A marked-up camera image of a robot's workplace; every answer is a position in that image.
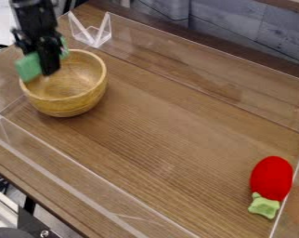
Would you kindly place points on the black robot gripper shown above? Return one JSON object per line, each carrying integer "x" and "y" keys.
{"x": 38, "y": 27}

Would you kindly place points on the green rectangular stick block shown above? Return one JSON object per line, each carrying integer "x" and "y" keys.
{"x": 28, "y": 66}

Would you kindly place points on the brown wooden bowl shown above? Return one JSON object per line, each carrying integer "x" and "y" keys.
{"x": 72, "y": 91}

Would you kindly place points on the red plush strawberry toy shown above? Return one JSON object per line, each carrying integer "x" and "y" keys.
{"x": 271, "y": 182}

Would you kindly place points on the clear acrylic corner bracket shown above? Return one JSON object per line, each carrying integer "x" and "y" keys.
{"x": 93, "y": 36}

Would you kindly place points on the clear acrylic tray wall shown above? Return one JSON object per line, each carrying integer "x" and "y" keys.
{"x": 155, "y": 164}

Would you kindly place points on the black metal table frame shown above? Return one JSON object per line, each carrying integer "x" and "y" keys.
{"x": 40, "y": 223}

